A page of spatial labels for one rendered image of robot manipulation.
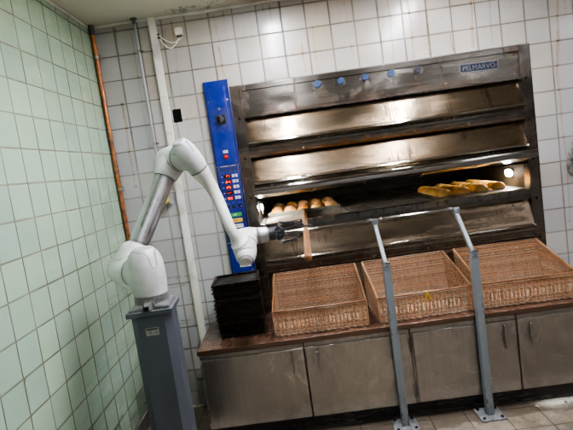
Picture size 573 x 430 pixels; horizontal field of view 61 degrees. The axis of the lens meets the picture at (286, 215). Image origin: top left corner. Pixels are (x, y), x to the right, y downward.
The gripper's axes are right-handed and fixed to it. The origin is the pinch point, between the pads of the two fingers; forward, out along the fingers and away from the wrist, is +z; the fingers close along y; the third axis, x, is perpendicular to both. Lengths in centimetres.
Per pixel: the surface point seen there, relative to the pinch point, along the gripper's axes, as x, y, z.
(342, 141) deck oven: -56, -46, 32
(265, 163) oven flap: -57, -39, -20
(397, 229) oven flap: -57, 17, 61
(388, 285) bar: 4, 36, 41
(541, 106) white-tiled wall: -58, -51, 162
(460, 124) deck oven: -58, -47, 109
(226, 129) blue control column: -51, -64, -42
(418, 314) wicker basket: -7, 59, 57
